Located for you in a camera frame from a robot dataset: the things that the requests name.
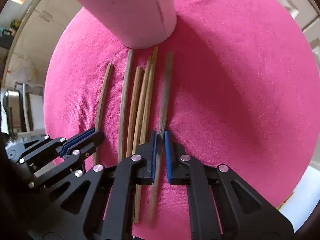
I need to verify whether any dark grey wooden chopstick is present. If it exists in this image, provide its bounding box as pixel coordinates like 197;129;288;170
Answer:
148;51;174;228

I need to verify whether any leftmost wooden chopstick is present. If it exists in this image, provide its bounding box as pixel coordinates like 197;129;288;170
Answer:
95;63;113;131

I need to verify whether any light brown wooden chopstick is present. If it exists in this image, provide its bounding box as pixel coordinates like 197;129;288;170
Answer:
126;67;143;157

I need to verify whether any dark brown wooden chopstick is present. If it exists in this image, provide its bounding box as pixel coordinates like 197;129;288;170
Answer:
118;49;133;163

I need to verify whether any long tan wooden chopstick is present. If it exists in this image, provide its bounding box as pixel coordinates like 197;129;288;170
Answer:
139;46;158;145

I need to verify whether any pink round tablecloth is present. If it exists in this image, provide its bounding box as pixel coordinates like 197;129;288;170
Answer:
43;0;316;240

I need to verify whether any pink white cup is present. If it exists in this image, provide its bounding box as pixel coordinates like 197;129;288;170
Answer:
77;0;177;49

